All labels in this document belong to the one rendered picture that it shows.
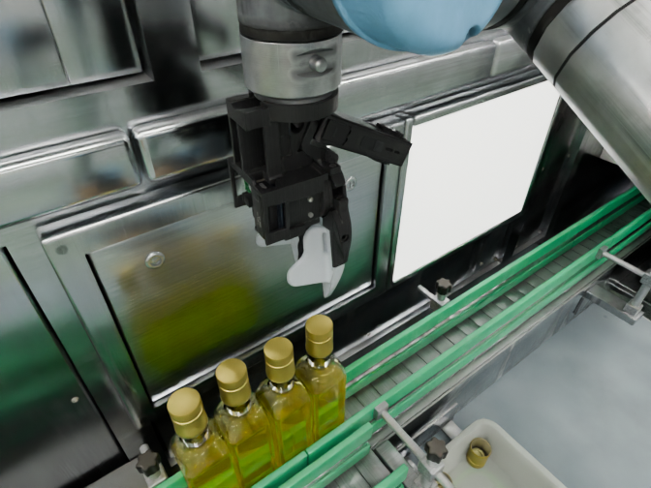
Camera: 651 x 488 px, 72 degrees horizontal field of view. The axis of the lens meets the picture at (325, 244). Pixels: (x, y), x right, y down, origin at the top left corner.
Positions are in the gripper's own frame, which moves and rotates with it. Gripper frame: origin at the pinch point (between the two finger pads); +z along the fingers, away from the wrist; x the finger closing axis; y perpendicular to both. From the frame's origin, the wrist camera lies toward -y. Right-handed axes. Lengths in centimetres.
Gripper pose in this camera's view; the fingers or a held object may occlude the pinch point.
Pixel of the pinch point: (318, 268)
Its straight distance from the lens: 48.6
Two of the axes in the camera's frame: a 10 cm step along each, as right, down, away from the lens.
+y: -8.5, 3.3, -4.2
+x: 5.3, 5.3, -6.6
